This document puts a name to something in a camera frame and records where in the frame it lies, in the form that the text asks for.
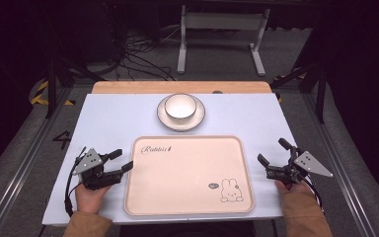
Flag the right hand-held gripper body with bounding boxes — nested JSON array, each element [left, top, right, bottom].
[[265, 150, 335, 186]]

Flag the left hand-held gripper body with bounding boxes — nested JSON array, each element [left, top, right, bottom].
[[72, 147, 123, 192]]

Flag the person's left hand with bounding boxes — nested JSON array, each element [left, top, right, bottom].
[[74, 182, 113, 215]]

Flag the person's right hand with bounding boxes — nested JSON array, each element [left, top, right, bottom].
[[274, 179, 314, 199]]

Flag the pale blue table board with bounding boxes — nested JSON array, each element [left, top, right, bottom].
[[41, 92, 299, 226]]

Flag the black tripod stand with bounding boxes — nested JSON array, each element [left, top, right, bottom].
[[269, 58, 327, 124], [43, 55, 107, 119]]

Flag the pink tray with rabbit print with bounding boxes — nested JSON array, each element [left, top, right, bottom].
[[123, 135, 256, 216]]

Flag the white round plate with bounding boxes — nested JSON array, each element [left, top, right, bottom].
[[156, 94, 206, 132]]

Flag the white bowl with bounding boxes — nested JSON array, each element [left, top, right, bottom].
[[164, 93, 197, 120]]

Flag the wooden table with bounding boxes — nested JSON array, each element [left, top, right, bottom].
[[91, 80, 273, 95]]

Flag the yellow black floor tape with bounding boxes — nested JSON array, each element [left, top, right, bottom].
[[29, 80, 77, 107]]

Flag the aluminium floor rail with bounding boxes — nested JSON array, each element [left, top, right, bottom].
[[0, 87, 77, 237], [300, 92, 378, 237]]

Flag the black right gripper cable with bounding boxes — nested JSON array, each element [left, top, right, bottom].
[[300, 176, 325, 216]]

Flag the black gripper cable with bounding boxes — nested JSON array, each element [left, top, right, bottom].
[[300, 176, 325, 216], [63, 146, 88, 218]]

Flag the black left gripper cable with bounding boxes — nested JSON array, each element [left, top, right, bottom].
[[63, 146, 88, 218]]

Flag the black floor cables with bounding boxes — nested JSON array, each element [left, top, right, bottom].
[[116, 29, 179, 82]]

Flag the white metal stand frame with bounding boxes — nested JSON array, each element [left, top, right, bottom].
[[176, 4, 271, 77]]

